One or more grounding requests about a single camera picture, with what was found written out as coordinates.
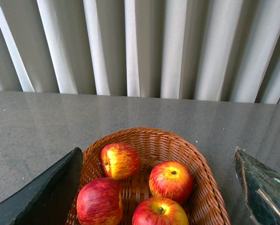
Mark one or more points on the red apple in basket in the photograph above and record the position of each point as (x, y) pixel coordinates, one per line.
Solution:
(99, 202)

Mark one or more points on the white pleated curtain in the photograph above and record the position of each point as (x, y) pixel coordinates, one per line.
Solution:
(217, 50)

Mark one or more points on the red striped apple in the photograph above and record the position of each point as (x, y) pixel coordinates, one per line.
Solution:
(159, 211)

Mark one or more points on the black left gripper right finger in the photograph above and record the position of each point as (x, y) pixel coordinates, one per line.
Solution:
(260, 186)

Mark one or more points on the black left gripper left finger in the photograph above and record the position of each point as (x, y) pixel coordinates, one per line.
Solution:
(47, 199)

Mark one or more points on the brown wicker basket left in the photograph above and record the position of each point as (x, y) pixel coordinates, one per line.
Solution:
(205, 206)

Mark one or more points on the red yellow apple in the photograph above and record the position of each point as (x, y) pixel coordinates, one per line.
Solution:
(119, 160)
(171, 180)

